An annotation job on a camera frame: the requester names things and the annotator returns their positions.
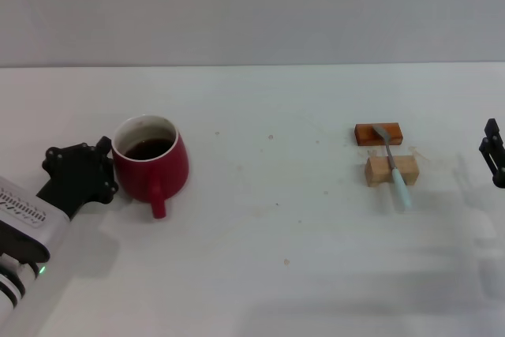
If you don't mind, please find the dark coffee liquid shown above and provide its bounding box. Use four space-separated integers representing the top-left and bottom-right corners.
123 138 175 161

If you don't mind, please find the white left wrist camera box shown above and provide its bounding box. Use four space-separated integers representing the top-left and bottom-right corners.
0 176 69 263

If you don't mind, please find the light wooden spoon rest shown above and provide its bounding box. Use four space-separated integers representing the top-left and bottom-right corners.
363 154 420 187

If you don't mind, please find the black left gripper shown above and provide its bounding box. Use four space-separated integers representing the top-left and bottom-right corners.
36 136 120 220

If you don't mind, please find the red ceramic cup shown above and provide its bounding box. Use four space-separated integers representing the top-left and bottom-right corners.
111 114 190 220

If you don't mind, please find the dark brown wooden block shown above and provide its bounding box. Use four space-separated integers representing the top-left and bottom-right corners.
353 122 404 147

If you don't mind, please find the blue handled metal spoon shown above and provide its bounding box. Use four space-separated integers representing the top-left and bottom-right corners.
372 124 412 208

